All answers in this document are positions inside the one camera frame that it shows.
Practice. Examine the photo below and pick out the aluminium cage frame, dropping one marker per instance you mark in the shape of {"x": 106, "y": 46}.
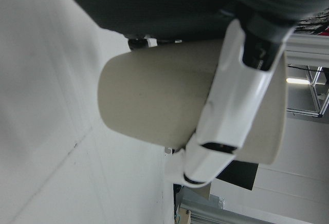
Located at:
{"x": 318, "y": 105}

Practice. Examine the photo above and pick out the long ceiling light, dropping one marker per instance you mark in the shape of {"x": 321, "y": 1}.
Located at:
{"x": 296, "y": 80}

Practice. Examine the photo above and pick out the beige cup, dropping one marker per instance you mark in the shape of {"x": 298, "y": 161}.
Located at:
{"x": 154, "y": 95}

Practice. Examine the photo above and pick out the aluminium profile rail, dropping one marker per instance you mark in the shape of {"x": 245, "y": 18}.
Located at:
{"x": 231, "y": 215}

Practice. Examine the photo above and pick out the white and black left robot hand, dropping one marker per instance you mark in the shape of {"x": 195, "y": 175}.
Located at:
{"x": 154, "y": 5}

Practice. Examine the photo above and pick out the black Huawei monitor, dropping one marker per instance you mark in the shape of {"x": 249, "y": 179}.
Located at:
{"x": 239, "y": 175}

